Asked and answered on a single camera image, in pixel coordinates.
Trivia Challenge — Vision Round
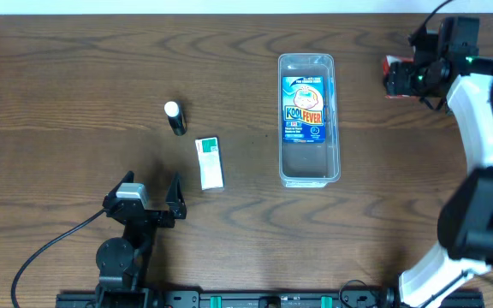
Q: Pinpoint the white and green medicine box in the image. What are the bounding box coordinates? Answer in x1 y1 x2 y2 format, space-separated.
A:
195 137 224 190

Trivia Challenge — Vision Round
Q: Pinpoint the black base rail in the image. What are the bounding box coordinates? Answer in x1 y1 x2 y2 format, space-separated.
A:
55 289 485 308

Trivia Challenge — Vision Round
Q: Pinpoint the blue Kool Fever box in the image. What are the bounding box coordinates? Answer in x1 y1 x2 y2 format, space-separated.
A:
281 75 326 144

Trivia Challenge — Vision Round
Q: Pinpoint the red and green medicine box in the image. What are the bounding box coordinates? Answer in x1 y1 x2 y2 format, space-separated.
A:
383 55 414 98

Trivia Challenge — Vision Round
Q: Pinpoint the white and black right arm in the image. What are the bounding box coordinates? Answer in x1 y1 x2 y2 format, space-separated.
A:
381 16 493 307

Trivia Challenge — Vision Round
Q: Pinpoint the dark bottle with white cap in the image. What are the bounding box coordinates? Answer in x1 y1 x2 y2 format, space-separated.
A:
163 101 187 136

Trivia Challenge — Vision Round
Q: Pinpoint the clear plastic container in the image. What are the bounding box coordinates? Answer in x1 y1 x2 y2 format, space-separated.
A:
278 53 341 188

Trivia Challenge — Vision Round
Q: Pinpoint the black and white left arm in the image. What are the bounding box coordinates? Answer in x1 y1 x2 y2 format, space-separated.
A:
95 171 187 307

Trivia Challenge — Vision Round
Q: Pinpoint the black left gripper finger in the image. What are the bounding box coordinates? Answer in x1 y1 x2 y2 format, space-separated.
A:
104 171 134 203
165 173 187 219

